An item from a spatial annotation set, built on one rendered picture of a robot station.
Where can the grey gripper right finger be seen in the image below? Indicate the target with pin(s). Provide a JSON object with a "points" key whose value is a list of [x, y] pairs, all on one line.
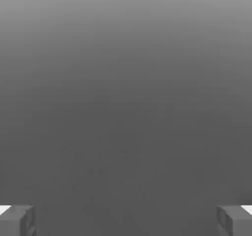
{"points": [[235, 222]]}

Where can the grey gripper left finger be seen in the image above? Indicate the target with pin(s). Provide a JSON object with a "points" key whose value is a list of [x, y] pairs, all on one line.
{"points": [[15, 221]]}

